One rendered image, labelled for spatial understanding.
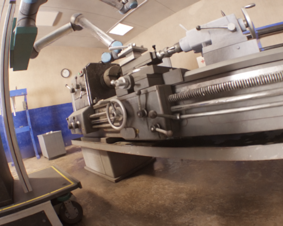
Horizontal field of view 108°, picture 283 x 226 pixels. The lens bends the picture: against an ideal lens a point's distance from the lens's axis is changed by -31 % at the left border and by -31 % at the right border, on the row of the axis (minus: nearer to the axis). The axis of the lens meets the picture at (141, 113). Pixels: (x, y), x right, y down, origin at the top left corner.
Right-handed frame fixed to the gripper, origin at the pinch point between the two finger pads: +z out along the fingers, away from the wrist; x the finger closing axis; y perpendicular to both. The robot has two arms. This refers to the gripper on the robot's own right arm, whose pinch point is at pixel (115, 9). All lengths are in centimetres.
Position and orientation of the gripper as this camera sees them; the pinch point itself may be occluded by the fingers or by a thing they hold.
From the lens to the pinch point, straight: 199.8
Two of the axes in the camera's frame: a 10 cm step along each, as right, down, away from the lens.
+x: 6.6, 5.1, 5.6
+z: -7.0, 1.2, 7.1
